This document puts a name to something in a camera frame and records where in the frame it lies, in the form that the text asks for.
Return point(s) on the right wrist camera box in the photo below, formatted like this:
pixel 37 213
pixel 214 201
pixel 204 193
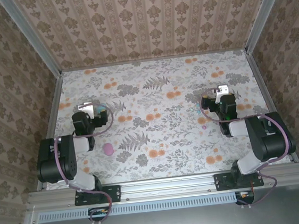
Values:
pixel 223 90

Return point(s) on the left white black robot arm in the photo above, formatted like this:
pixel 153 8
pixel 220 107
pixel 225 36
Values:
pixel 69 163

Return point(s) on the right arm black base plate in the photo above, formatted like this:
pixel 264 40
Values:
pixel 221 182

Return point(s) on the aluminium side rail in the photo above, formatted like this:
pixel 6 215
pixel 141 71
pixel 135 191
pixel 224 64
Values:
pixel 261 84
pixel 54 111

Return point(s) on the aluminium corner post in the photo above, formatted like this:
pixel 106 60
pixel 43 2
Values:
pixel 30 36
pixel 267 11

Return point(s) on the blue earbud charging case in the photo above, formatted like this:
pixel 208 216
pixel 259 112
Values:
pixel 101 107

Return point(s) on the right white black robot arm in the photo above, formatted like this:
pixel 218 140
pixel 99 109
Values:
pixel 265 142

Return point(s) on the long aluminium mounting rail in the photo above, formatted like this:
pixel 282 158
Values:
pixel 168 186

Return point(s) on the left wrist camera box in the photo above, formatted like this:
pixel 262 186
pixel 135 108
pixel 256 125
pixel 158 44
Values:
pixel 87 107

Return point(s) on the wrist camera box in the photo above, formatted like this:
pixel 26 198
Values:
pixel 223 90
pixel 87 107

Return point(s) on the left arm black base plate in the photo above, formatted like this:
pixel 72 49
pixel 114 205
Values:
pixel 115 193

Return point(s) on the pink earbud charging case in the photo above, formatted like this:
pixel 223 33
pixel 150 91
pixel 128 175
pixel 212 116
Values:
pixel 108 149

